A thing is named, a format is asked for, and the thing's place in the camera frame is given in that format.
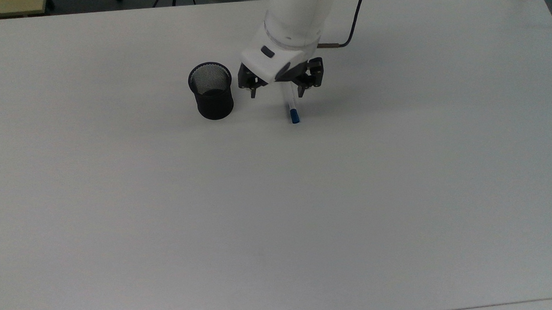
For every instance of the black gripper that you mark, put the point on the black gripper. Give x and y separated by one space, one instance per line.
301 70

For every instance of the black mesh pen cup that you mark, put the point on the black mesh pen cup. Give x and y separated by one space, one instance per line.
214 106

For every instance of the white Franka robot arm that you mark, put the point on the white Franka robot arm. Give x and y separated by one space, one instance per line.
297 12

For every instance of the white marker with blue cap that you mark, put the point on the white marker with blue cap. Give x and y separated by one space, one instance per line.
294 116

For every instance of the beige wooden table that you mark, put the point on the beige wooden table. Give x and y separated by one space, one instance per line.
3 6

